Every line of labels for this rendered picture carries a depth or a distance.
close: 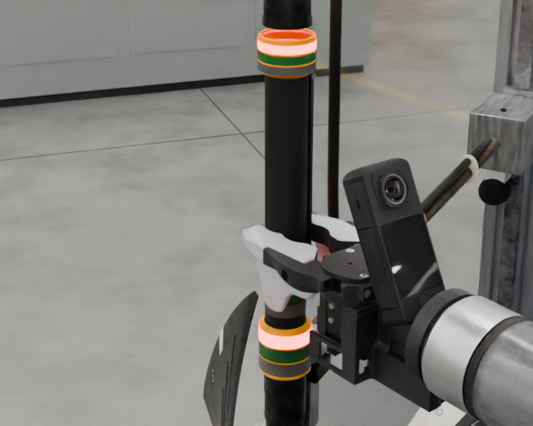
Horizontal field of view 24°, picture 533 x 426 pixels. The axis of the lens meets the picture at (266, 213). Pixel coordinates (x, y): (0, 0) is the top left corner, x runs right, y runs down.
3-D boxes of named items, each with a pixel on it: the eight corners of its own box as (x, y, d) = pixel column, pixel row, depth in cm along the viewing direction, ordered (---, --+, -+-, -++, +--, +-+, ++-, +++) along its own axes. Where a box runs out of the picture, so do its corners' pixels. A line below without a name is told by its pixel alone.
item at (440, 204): (488, 148, 149) (489, 137, 149) (500, 150, 149) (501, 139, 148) (296, 344, 105) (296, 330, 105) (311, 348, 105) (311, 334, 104)
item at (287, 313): (276, 296, 102) (276, 283, 101) (312, 304, 100) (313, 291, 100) (257, 313, 99) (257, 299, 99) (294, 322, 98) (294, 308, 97)
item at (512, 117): (490, 145, 160) (495, 83, 157) (543, 155, 157) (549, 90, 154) (464, 172, 152) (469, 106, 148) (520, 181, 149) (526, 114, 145)
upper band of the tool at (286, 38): (273, 61, 94) (273, 24, 93) (325, 68, 93) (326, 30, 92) (248, 75, 91) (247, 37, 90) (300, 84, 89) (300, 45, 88)
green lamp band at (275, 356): (272, 333, 104) (273, 320, 103) (320, 345, 102) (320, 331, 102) (249, 356, 100) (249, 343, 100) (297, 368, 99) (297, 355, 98)
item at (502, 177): (484, 193, 156) (487, 157, 154) (514, 199, 154) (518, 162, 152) (471, 207, 152) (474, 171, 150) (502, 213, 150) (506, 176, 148)
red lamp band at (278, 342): (273, 319, 103) (273, 307, 103) (320, 330, 102) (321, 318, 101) (249, 342, 100) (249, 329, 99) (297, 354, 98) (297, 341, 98)
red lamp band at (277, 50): (273, 36, 94) (273, 27, 93) (326, 44, 92) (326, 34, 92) (247, 51, 90) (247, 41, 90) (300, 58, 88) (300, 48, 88)
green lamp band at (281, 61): (273, 46, 94) (273, 37, 94) (326, 54, 92) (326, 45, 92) (247, 61, 91) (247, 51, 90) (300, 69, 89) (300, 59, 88)
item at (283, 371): (272, 346, 104) (272, 334, 104) (320, 358, 103) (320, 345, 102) (249, 370, 101) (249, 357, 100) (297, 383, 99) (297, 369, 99)
